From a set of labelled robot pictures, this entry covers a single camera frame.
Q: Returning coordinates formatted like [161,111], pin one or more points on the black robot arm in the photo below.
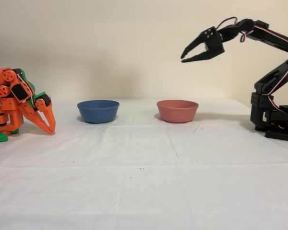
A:
[261,105]

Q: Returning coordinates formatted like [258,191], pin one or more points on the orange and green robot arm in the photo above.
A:
[7,105]

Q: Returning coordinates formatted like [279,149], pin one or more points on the blue bowl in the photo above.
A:
[98,113]

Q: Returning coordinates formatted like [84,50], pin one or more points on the pink bowl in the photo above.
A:
[177,112]

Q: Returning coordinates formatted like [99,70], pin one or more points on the white tablecloth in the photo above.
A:
[144,187]

